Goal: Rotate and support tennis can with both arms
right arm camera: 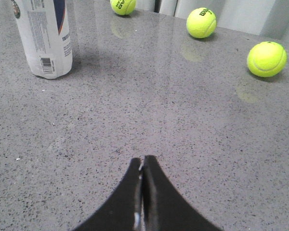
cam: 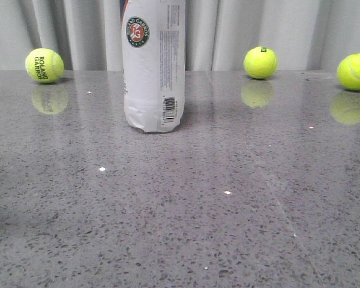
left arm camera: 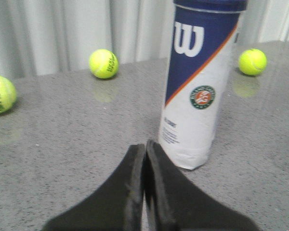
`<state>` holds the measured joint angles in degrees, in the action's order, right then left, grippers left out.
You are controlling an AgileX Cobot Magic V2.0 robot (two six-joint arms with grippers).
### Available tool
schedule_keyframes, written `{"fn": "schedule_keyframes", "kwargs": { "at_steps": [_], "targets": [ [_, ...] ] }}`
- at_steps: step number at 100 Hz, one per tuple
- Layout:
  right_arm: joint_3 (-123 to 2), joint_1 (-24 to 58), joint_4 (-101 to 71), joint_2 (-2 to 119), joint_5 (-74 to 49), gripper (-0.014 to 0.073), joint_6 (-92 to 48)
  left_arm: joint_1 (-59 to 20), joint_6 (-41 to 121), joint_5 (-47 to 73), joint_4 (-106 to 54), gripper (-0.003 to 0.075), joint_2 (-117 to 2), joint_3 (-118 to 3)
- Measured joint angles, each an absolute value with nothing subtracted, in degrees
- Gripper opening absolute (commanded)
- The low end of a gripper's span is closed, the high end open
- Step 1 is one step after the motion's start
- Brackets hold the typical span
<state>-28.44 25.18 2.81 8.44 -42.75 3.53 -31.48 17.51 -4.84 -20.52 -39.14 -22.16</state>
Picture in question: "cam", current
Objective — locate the white blue tennis ball can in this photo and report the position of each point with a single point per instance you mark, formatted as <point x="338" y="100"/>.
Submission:
<point x="153" y="54"/>

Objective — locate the Wilson 3 tennis ball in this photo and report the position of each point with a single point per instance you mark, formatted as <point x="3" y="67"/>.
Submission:
<point x="260" y="62"/>

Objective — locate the Roland Garros tennis ball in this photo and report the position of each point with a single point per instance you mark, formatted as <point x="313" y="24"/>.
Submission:
<point x="44" y="65"/>

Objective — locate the plain yellow tennis ball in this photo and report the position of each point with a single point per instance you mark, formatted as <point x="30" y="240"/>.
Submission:
<point x="348" y="72"/>

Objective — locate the grey pleated curtain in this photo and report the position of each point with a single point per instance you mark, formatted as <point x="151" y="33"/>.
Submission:
<point x="305" y="35"/>

